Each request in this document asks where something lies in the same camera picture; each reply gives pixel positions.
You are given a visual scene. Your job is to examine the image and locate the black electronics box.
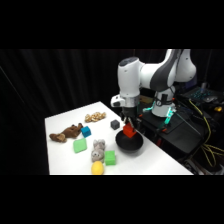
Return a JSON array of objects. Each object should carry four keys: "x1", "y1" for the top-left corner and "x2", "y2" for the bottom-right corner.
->
[{"x1": 178, "y1": 83, "x2": 224, "y2": 113}]

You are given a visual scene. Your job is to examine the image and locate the yellow lemon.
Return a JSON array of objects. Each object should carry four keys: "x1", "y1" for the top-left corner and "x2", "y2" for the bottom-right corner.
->
[{"x1": 90, "y1": 160, "x2": 105, "y2": 176}]

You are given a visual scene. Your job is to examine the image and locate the black robot stand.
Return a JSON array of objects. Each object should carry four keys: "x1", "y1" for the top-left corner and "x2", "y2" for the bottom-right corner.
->
[{"x1": 133, "y1": 97, "x2": 224, "y2": 165}]

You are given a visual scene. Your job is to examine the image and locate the light green flat block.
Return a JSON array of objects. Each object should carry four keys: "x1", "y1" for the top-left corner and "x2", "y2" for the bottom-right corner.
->
[{"x1": 72, "y1": 137, "x2": 89, "y2": 154}]

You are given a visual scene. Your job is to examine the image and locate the yellow cable bundle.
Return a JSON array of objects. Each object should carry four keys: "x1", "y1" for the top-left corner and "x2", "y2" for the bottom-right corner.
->
[{"x1": 187, "y1": 98, "x2": 224, "y2": 168}]

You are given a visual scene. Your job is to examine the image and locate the brown plush animal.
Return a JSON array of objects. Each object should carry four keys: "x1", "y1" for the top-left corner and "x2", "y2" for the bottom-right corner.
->
[{"x1": 48, "y1": 122, "x2": 84, "y2": 144}]

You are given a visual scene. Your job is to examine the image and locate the tan plush toy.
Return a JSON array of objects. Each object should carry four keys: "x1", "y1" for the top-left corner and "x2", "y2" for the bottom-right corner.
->
[{"x1": 84, "y1": 111, "x2": 107, "y2": 124}]

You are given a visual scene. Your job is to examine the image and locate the black bowl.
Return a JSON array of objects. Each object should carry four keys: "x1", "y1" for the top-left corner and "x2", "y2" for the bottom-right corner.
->
[{"x1": 114, "y1": 129, "x2": 145, "y2": 155}]

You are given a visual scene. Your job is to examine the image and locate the grey plush animal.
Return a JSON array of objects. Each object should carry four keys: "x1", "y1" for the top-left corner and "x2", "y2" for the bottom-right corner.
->
[{"x1": 90, "y1": 138, "x2": 108, "y2": 164}]

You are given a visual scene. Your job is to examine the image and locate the dark grey cube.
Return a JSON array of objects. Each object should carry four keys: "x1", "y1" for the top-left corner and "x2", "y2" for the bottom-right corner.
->
[{"x1": 110, "y1": 119, "x2": 121, "y2": 131}]

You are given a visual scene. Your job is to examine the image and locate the blue cube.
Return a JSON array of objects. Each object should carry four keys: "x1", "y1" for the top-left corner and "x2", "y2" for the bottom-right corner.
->
[{"x1": 80, "y1": 125, "x2": 92, "y2": 138}]

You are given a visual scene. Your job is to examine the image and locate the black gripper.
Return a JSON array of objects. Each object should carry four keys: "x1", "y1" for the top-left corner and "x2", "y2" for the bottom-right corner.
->
[{"x1": 120, "y1": 105, "x2": 138, "y2": 130}]

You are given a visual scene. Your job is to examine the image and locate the green cube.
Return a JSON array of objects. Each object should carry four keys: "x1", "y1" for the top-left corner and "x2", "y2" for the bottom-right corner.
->
[{"x1": 104, "y1": 149, "x2": 117, "y2": 167}]

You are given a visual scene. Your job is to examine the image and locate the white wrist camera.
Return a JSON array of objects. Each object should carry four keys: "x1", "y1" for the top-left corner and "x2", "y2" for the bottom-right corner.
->
[{"x1": 110, "y1": 94, "x2": 126, "y2": 108}]

